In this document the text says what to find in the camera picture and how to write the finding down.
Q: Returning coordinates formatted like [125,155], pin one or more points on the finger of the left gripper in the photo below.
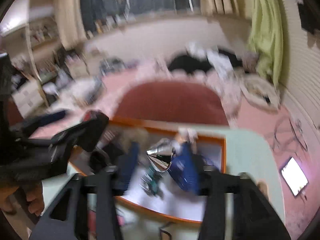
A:
[70,137]
[29,125]

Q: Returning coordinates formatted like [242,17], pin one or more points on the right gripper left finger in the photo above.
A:
[67,215]

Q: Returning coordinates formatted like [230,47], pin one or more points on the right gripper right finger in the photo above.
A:
[253,215]

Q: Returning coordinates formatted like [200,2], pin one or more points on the silver foil packet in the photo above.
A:
[160,155]

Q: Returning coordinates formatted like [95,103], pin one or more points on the dark red patterned block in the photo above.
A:
[96,122]

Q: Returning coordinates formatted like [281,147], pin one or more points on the person's left hand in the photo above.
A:
[31,196]

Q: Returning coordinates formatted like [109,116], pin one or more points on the white drawer cabinet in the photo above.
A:
[29,97]

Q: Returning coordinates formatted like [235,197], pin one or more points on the glowing phone screen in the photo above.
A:
[294,176]

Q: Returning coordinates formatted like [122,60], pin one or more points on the blue tin box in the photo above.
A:
[187,165]

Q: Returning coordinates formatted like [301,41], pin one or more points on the orange cardboard box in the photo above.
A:
[170,175]

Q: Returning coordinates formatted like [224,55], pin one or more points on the dark red pillow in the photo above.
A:
[172,101]

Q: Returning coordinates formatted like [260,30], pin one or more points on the white louvered closet door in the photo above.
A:
[300,74]

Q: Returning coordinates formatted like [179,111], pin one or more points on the black and white clothes pile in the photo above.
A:
[189,64]

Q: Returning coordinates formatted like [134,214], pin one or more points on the green hanging cloth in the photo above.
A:
[266,39]

